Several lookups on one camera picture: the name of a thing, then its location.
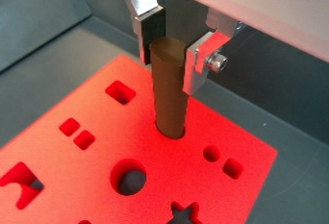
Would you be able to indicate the brown oval peg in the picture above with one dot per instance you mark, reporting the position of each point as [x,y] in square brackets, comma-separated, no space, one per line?
[170,99]

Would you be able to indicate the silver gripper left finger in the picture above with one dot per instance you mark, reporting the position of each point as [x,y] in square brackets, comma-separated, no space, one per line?
[149,24]

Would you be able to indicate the red shape sorter box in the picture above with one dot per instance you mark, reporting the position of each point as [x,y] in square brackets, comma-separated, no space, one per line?
[92,164]

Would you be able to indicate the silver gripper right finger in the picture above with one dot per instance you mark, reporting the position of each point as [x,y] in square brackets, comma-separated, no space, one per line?
[204,57]

